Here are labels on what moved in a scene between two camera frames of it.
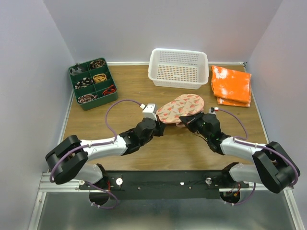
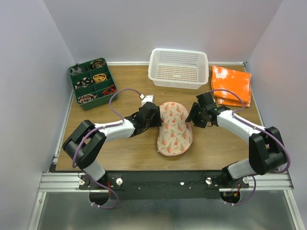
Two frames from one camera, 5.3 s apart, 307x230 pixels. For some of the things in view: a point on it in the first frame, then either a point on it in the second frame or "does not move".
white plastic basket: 178,69 does not move
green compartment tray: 92,83 does not move
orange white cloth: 231,88 does not move
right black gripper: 190,120 to 194,108
